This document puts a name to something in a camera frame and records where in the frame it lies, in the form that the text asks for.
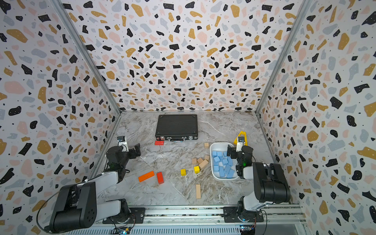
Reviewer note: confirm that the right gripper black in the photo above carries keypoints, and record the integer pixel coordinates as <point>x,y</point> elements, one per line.
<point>234,152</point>

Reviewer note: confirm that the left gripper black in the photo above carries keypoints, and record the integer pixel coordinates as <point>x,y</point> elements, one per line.
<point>132,155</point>

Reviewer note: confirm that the white plastic tray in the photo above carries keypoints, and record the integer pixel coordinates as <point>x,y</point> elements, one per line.
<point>222,147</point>

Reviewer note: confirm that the blue block top cluster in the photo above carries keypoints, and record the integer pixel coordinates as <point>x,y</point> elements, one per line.
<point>221,172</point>

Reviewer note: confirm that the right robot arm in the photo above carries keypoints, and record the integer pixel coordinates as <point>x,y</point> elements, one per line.
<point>270,187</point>

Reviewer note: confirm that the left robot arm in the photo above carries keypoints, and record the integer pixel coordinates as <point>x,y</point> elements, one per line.
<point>77,207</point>

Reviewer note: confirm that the yellow triangle block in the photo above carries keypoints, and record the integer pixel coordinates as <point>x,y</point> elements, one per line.
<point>242,133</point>

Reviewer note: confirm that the small red block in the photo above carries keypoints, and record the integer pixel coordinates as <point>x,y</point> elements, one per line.
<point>159,143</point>

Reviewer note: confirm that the orange long block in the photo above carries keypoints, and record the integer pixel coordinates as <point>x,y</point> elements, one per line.
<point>146,176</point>

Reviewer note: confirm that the wood block cluster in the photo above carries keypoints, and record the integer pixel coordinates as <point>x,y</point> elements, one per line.
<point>201,162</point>

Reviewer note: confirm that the red upright block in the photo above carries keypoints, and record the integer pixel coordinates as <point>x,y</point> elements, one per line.
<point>160,178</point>

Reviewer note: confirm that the yellow cube right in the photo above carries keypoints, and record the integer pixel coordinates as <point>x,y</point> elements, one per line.
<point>196,169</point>

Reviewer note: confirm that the yellow cube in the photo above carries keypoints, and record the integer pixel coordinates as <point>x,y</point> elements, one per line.
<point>196,169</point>
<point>183,172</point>

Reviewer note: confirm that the long natural wood block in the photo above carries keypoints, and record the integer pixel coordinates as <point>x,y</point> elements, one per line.
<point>198,191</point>

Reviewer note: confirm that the yellow cube left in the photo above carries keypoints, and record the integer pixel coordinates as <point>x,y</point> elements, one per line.
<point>183,172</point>

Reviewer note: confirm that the black hard case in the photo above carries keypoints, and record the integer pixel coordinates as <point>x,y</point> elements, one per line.
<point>177,128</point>

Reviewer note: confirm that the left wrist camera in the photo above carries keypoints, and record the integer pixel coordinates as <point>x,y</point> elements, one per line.
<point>121,141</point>

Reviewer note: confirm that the aluminium front rail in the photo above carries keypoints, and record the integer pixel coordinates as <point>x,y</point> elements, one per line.
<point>283,219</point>

